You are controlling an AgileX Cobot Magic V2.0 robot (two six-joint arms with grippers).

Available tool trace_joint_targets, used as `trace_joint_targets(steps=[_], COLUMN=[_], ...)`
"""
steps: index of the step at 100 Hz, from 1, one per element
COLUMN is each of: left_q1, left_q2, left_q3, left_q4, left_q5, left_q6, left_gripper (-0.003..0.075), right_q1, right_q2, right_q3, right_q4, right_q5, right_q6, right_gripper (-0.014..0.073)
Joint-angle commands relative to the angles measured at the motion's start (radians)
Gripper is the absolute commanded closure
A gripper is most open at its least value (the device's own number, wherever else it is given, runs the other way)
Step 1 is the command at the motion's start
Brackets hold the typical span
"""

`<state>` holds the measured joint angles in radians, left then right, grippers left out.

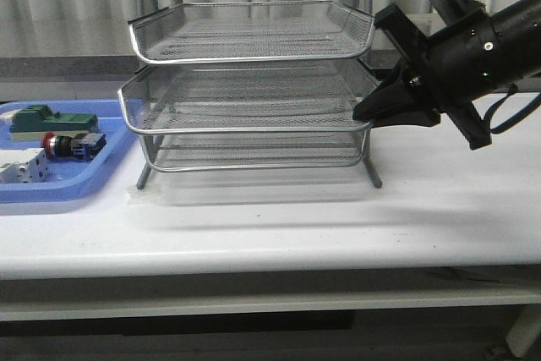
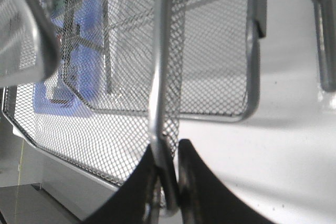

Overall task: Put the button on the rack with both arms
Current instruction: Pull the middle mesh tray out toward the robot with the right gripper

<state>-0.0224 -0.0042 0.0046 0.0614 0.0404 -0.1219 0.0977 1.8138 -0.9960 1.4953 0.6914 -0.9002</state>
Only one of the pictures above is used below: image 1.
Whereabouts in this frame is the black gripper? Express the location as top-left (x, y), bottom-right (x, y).
top-left (352, 3), bottom-right (505, 150)

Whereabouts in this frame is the mesh tray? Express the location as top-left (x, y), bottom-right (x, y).
top-left (118, 59), bottom-right (377, 135)
top-left (128, 1), bottom-right (374, 65)
top-left (140, 130), bottom-right (369, 172)

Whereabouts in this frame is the red emergency stop button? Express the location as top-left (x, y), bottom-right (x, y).
top-left (41, 132), bottom-right (107, 161)

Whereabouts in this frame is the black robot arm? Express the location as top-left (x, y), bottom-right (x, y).
top-left (352, 0), bottom-right (540, 150)

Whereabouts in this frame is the white table leg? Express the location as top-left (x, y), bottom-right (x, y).
top-left (505, 304), bottom-right (541, 358)

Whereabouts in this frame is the blue plastic tray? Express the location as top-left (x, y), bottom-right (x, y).
top-left (1, 99), bottom-right (135, 216)

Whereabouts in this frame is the grey stone counter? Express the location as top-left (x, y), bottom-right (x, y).
top-left (0, 12), bottom-right (541, 83)

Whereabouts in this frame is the green terminal block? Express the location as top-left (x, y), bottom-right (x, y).
top-left (9, 104), bottom-right (98, 141)

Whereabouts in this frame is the white circuit breaker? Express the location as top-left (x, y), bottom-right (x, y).
top-left (0, 148), bottom-right (49, 183)

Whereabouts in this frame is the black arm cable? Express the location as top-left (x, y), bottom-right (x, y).
top-left (481, 84), bottom-right (541, 134)

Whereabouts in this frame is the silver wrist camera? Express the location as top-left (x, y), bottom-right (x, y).
top-left (429, 0), bottom-right (485, 25)

